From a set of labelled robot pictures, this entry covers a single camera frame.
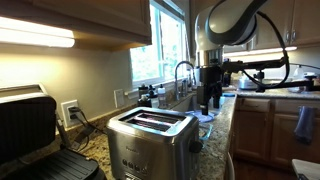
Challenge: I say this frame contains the wooden upper cabinet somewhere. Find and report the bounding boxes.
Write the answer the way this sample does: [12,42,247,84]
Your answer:
[0,0,153,52]

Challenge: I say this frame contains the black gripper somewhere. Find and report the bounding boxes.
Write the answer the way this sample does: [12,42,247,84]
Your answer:
[195,65,224,117]

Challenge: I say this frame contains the black bar-shaped camera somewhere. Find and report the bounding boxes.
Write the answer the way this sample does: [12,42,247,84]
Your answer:
[241,57,289,72]

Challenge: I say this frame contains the blue hanging towel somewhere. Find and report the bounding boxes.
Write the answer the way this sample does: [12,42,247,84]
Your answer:
[293,105,317,145]

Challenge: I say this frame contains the stainless steel two-slot toaster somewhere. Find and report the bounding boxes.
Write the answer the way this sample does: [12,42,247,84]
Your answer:
[106,106,203,180]

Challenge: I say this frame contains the under-cabinet light strip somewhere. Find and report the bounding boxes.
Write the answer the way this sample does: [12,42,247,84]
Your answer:
[0,16,76,49]

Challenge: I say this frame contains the white wall switch plate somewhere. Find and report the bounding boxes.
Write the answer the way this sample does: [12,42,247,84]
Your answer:
[113,88,126,109]

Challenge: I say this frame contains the long under-cabinet light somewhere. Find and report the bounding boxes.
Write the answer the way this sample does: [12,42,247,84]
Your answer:
[223,45,298,58]

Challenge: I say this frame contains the white countertop pot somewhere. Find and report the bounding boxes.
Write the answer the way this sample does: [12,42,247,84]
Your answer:
[238,75,258,90]

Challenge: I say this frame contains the chrome arched faucet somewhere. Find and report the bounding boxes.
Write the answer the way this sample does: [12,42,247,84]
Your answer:
[173,60,198,101]

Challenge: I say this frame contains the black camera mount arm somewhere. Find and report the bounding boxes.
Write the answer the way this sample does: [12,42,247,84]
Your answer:
[255,70,320,93]

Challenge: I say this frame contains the rectangular glass bowl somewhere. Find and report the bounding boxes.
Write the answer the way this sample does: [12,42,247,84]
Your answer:
[184,109,216,142]

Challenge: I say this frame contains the steel kitchen sink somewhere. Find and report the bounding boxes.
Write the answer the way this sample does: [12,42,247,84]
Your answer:
[171,94,201,113]

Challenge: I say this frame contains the clear bottle with white cap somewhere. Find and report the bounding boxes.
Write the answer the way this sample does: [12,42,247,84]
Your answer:
[157,83,168,108]

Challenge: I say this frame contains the wooden base cabinets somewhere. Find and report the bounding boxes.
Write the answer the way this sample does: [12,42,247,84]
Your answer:
[231,96,320,171]

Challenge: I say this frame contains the wooden wall cabinet row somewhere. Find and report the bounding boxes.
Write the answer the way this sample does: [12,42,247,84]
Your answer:
[223,0,320,53]

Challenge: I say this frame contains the black plug with cable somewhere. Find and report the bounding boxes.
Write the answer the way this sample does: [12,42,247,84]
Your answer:
[68,106,108,153]

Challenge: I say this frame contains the bright kitchen window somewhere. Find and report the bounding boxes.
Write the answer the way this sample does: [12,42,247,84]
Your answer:
[129,0,188,88]

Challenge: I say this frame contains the white bottle with black cap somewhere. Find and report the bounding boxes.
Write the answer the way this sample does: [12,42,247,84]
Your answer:
[148,85,160,109]

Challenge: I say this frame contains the white wall outlet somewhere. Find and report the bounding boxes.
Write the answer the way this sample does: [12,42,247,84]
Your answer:
[60,99,82,129]

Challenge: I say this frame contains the black container on sill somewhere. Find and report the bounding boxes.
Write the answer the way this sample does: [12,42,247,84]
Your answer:
[138,83,149,98]

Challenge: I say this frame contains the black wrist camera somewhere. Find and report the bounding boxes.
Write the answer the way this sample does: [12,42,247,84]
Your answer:
[219,59,243,74]

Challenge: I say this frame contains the black panini grill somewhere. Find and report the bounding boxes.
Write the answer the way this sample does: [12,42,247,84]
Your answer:
[0,83,108,180]

